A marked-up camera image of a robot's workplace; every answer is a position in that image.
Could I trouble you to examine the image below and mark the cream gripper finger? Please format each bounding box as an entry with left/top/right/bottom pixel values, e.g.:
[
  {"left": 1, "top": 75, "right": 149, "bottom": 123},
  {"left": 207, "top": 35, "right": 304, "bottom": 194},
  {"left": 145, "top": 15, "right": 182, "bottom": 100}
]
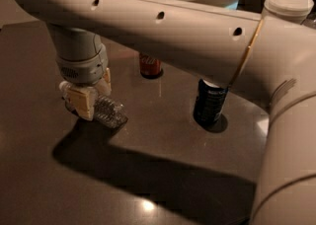
[
  {"left": 65, "top": 85, "right": 97, "bottom": 121},
  {"left": 97, "top": 68, "right": 112, "bottom": 96}
]

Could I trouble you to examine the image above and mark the clear plastic water bottle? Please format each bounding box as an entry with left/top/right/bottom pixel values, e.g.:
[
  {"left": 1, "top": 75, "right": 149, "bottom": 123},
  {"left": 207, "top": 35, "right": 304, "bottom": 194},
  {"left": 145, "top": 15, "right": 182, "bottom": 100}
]
[{"left": 59, "top": 81, "right": 127, "bottom": 129}]

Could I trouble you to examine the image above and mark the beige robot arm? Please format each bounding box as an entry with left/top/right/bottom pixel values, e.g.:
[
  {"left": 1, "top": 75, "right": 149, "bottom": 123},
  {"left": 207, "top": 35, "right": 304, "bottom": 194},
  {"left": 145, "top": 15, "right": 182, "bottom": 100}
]
[{"left": 15, "top": 0, "right": 316, "bottom": 225}]

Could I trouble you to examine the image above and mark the red coca-cola can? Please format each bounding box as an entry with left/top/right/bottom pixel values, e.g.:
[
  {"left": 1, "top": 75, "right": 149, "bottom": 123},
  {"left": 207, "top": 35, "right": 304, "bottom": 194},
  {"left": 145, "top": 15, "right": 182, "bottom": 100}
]
[{"left": 139, "top": 52, "right": 162, "bottom": 79}]

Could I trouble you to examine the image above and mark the black pepsi can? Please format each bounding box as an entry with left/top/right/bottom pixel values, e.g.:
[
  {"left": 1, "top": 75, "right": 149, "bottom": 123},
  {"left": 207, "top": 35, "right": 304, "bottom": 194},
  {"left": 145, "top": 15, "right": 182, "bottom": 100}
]
[{"left": 193, "top": 79, "right": 228, "bottom": 127}]

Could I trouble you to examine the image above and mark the white lidded container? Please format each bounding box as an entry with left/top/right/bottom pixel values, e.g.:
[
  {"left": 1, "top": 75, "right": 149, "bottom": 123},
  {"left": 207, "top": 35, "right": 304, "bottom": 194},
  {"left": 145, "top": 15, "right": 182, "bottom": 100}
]
[{"left": 262, "top": 0, "right": 314, "bottom": 24}]

